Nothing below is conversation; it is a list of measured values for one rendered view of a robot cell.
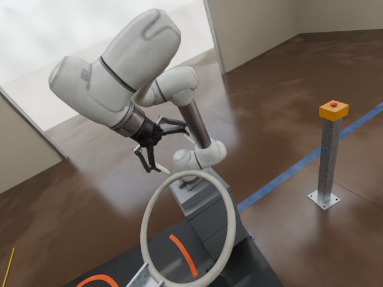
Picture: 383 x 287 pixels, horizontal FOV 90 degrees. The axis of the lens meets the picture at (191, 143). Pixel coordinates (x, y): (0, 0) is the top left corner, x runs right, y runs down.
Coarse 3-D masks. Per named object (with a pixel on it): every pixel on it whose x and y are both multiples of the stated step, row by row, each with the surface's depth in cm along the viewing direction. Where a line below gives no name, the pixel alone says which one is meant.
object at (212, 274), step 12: (168, 180) 98; (216, 180) 83; (156, 192) 99; (228, 204) 74; (144, 216) 95; (228, 216) 72; (144, 228) 92; (228, 228) 70; (144, 240) 89; (228, 240) 68; (144, 252) 86; (228, 252) 67; (216, 264) 67; (156, 276) 77; (204, 276) 67; (216, 276) 66
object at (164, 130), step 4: (164, 128) 60; (168, 128) 60; (172, 128) 61; (176, 128) 61; (180, 128) 62; (156, 132) 56; (160, 132) 57; (164, 132) 57; (168, 132) 59; (172, 132) 60; (176, 132) 60; (180, 132) 61; (184, 132) 62; (156, 136) 56
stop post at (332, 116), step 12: (324, 108) 133; (336, 108) 129; (324, 120) 140; (336, 120) 132; (324, 132) 146; (336, 132) 141; (324, 144) 152; (336, 144) 148; (324, 156) 158; (324, 168) 165; (324, 180) 172; (312, 192) 200; (324, 192) 181; (324, 204) 187
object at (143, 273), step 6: (144, 264) 81; (138, 270) 79; (144, 270) 80; (138, 276) 79; (144, 276) 81; (150, 276) 80; (132, 282) 77; (138, 282) 79; (144, 282) 79; (150, 282) 78; (156, 282) 78; (162, 282) 73
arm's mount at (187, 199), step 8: (176, 184) 152; (200, 184) 143; (208, 184) 140; (176, 192) 146; (184, 192) 143; (192, 192) 140; (200, 192) 140; (208, 192) 143; (184, 200) 137; (192, 200) 139; (184, 208) 139
